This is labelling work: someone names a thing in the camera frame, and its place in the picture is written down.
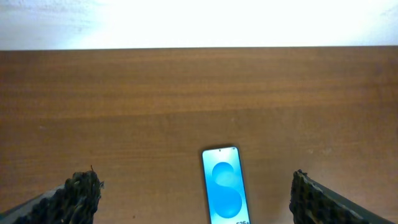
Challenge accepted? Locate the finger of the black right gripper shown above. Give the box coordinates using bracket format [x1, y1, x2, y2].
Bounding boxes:
[289, 169, 392, 224]

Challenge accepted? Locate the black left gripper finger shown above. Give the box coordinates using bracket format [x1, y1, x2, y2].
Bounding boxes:
[1, 170, 104, 224]

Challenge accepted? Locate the blue Galaxy smartphone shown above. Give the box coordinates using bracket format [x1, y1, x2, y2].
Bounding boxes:
[201, 146, 251, 224]

